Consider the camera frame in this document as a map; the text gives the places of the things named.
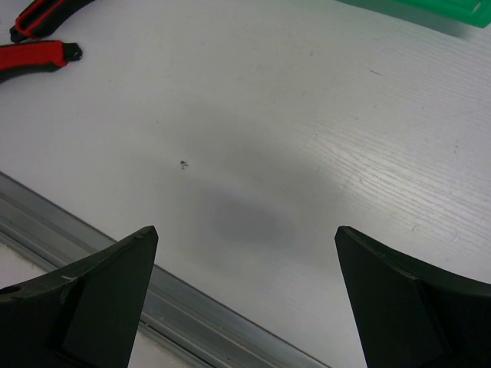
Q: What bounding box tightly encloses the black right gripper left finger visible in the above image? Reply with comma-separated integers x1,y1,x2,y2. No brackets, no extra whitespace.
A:
1,226,158,367

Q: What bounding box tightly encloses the aluminium rail frame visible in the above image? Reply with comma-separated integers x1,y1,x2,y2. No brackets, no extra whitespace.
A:
1,176,320,367

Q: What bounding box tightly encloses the black red utility knife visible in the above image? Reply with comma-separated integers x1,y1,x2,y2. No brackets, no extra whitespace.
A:
9,0,94,44

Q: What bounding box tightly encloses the green six-compartment bin tray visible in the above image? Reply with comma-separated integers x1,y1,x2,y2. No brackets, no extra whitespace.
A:
342,0,490,28

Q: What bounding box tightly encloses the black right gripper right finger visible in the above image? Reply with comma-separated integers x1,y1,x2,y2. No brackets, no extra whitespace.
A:
334,226,490,367

